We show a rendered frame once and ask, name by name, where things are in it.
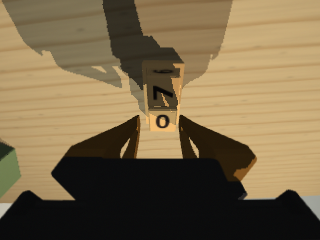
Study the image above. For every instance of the tan number cube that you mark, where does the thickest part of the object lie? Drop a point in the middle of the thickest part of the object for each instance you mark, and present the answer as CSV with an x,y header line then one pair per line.
x,y
163,85
162,118

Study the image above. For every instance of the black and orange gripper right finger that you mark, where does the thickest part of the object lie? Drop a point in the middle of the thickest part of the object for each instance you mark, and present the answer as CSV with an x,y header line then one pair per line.
x,y
235,158

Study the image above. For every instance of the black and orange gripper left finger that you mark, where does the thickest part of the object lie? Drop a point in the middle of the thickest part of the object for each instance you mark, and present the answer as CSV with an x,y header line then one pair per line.
x,y
108,144

